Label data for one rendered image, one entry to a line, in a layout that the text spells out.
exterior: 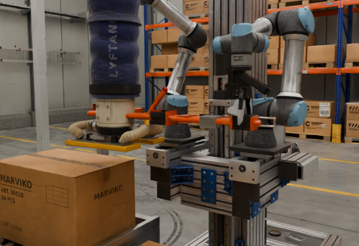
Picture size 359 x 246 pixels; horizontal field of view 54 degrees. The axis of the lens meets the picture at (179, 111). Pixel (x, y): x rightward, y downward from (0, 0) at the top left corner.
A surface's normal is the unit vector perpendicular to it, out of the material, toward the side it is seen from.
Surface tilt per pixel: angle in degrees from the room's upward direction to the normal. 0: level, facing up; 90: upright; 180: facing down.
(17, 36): 90
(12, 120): 90
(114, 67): 73
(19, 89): 92
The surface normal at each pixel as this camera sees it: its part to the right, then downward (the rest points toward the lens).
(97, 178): 0.85, 0.04
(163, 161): -0.58, 0.07
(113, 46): 0.25, -0.26
